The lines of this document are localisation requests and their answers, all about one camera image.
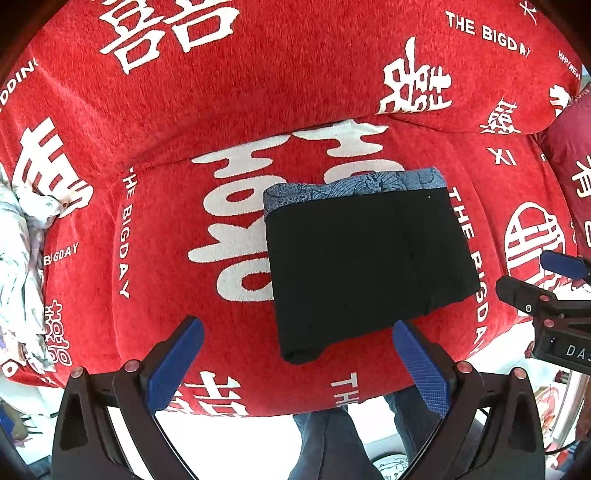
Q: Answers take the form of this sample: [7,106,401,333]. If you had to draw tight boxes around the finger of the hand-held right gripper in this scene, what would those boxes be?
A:
[539,250,591,280]
[496,275,591,320]

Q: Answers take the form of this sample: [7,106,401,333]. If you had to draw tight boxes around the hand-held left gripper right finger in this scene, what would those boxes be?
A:
[392,320,546,480]

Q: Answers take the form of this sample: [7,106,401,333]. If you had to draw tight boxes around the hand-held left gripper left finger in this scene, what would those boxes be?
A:
[52,315,205,480]

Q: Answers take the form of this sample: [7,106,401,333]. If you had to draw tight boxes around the black pants with blue waistband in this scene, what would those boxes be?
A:
[263,167,481,365]

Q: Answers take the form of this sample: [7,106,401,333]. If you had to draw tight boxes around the person's leg in jeans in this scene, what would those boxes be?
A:
[293,406,386,480]
[383,387,445,464]

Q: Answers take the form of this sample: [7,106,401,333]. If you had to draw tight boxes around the white patterned slipper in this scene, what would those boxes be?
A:
[373,455,413,480]

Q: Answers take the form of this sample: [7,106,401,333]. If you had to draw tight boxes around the dark red printed cushion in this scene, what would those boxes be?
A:
[538,83,591,261]

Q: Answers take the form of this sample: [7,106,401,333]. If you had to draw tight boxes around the white floral cloth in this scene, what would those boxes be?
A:
[0,168,63,376]

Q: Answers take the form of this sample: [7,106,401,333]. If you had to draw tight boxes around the red printed sofa blanket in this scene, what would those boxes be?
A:
[0,0,585,418]

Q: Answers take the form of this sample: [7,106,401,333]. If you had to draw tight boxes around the black cable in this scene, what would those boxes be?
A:
[544,438,583,457]

